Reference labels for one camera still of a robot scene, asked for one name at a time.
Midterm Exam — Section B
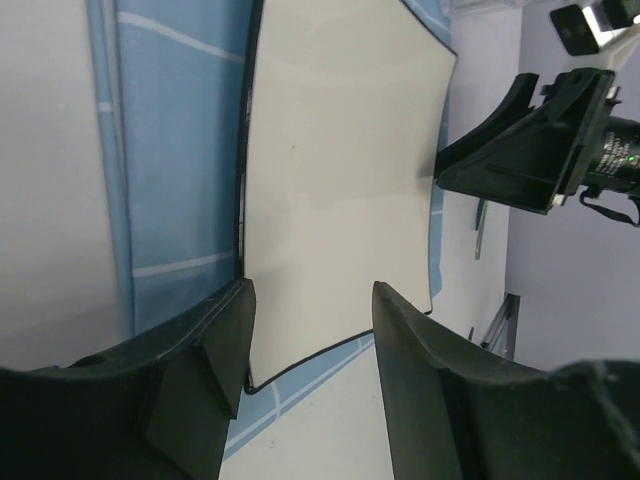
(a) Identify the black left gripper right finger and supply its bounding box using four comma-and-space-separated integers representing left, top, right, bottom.
372, 282, 639, 479

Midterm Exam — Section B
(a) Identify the square white plate dark rim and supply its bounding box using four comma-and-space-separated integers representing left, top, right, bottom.
238, 1, 458, 394

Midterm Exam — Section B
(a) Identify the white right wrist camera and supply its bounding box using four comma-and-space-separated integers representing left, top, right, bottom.
549, 0, 639, 72

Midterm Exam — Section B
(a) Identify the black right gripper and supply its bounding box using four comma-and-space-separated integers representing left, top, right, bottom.
435, 69, 639, 228

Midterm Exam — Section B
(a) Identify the blue grid placemat cloth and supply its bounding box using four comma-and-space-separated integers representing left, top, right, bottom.
88, 1, 452, 458

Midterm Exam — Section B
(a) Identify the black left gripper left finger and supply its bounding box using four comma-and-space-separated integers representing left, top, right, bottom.
1, 278, 256, 479

